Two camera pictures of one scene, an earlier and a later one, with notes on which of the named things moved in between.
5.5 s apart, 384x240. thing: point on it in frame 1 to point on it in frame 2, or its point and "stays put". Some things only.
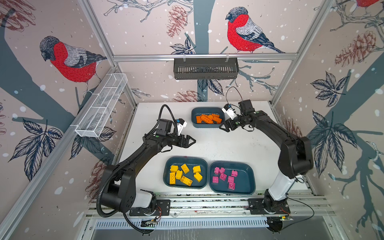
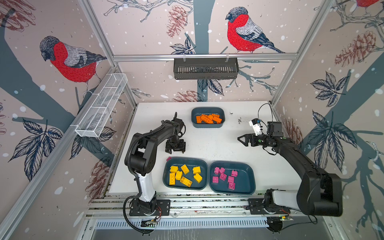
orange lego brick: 218,120 stays put
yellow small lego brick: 198,176 stays put
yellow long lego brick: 172,178 stays put
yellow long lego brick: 187,181 stays put
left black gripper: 186,144 to 181,147
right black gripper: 230,121 to 248,136
